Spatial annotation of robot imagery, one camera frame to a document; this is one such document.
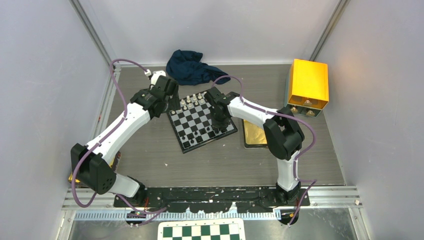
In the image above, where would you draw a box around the purple cable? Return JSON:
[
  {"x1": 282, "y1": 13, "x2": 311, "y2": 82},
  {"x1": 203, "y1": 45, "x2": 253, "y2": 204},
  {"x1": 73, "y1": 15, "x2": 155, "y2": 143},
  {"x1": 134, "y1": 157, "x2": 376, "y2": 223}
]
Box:
[
  {"x1": 211, "y1": 75, "x2": 318, "y2": 226},
  {"x1": 71, "y1": 58, "x2": 167, "y2": 226}
]

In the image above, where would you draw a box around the gold tin with white pieces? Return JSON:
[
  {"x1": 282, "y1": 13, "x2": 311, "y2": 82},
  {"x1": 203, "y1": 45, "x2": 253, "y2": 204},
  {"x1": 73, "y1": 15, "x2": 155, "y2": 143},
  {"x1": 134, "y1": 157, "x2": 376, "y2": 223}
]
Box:
[{"x1": 68, "y1": 151, "x2": 122, "y2": 188}]

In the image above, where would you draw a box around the gold tin with black pieces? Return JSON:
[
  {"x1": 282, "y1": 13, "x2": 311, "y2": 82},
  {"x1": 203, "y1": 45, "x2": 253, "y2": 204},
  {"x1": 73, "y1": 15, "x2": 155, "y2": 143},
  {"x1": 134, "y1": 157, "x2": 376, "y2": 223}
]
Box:
[{"x1": 242, "y1": 120, "x2": 268, "y2": 149}]

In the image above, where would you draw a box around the orange drawer box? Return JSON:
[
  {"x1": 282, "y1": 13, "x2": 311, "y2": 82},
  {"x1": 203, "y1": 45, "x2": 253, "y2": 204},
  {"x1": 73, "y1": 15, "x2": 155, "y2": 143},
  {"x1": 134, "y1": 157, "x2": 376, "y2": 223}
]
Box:
[{"x1": 284, "y1": 58, "x2": 330, "y2": 118}]

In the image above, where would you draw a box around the black white chess board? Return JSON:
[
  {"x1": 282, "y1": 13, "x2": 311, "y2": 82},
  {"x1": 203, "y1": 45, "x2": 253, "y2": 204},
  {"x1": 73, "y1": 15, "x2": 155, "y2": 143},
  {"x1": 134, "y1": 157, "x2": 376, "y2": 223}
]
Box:
[{"x1": 167, "y1": 91, "x2": 238, "y2": 154}]

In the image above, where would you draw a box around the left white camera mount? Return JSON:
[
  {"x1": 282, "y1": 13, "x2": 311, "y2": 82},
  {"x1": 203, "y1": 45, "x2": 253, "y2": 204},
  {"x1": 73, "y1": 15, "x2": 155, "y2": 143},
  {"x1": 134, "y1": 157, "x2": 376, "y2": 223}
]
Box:
[{"x1": 144, "y1": 69, "x2": 168, "y2": 88}]

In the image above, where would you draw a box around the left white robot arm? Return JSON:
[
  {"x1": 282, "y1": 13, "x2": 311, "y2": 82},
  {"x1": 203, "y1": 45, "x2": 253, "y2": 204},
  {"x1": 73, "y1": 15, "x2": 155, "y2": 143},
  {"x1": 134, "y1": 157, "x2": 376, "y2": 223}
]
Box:
[{"x1": 70, "y1": 71, "x2": 181, "y2": 207}]

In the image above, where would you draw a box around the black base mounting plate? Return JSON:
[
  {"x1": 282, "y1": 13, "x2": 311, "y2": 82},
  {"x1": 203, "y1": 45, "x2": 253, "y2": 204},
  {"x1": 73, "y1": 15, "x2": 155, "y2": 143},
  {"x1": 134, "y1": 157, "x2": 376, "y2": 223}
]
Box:
[{"x1": 113, "y1": 186, "x2": 310, "y2": 214}]

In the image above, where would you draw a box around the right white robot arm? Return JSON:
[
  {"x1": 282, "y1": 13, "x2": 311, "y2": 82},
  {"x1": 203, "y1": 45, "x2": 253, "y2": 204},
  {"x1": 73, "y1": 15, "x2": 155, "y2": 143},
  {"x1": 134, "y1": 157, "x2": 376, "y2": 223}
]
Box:
[{"x1": 204, "y1": 87, "x2": 305, "y2": 206}]

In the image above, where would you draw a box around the dark blue cloth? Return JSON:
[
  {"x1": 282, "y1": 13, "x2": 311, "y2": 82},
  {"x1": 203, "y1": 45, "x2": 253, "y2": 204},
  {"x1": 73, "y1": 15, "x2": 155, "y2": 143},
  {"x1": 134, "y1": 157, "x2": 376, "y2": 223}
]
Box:
[{"x1": 166, "y1": 49, "x2": 230, "y2": 86}]

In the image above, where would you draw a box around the green white checker board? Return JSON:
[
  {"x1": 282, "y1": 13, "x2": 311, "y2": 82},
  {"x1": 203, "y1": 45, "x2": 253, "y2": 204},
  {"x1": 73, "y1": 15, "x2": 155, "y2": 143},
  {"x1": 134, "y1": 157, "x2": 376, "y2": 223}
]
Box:
[{"x1": 157, "y1": 218, "x2": 246, "y2": 240}]

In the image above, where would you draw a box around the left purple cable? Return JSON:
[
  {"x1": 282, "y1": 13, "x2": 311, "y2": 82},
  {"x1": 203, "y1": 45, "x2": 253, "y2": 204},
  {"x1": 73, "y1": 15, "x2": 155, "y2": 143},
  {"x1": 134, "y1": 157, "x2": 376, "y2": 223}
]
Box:
[{"x1": 71, "y1": 58, "x2": 167, "y2": 226}]

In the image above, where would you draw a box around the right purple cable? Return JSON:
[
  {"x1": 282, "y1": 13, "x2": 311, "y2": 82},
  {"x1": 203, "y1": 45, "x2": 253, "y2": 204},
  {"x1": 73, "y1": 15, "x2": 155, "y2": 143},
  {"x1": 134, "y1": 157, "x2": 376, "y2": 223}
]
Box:
[{"x1": 211, "y1": 75, "x2": 318, "y2": 226}]

